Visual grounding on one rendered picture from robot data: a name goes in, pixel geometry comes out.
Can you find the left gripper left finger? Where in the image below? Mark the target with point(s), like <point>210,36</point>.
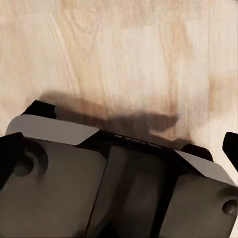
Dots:
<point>12,148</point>

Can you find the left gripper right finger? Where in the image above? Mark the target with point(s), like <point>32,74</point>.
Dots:
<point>230,148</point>

